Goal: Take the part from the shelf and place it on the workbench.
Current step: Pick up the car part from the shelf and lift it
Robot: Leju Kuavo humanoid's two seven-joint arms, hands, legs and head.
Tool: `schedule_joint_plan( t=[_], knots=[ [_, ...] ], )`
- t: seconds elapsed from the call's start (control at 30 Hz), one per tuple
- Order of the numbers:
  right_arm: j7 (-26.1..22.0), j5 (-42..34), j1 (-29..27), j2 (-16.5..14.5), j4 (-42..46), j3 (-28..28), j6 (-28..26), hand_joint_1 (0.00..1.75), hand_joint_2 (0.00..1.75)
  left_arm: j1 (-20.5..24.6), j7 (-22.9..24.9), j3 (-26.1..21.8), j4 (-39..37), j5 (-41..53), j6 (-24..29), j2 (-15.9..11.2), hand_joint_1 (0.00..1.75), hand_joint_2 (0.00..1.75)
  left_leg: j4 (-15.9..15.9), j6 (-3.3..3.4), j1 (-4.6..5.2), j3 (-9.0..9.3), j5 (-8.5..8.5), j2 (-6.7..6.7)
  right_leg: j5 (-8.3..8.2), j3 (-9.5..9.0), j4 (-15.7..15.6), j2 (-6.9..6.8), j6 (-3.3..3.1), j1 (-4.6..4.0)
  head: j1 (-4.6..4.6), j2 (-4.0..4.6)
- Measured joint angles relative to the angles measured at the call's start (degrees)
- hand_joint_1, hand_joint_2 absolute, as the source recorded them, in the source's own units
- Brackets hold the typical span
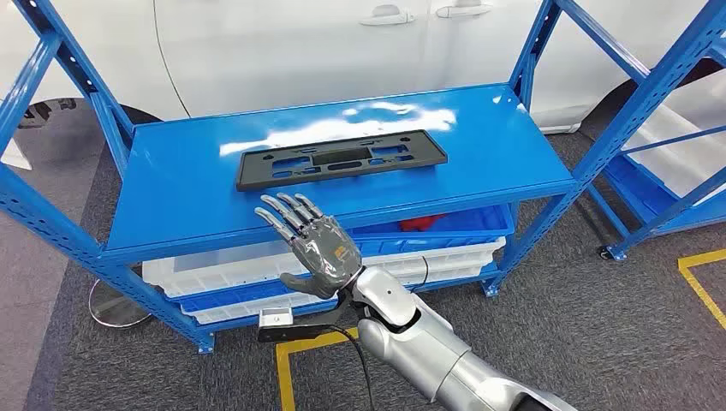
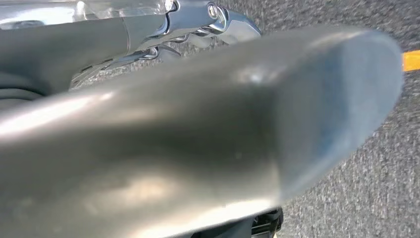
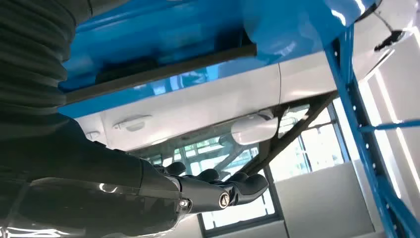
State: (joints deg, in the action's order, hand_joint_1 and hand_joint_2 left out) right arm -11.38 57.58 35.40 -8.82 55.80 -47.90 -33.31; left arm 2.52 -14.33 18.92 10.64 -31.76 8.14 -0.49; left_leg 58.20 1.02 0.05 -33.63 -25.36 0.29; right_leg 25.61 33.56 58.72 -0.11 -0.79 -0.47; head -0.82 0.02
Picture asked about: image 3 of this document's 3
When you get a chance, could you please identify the blue metal shelf rack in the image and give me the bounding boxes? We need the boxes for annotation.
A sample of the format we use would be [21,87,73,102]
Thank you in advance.
[58,0,420,238]

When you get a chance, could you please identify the white car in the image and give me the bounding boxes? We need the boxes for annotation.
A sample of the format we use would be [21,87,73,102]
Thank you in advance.
[75,0,420,186]

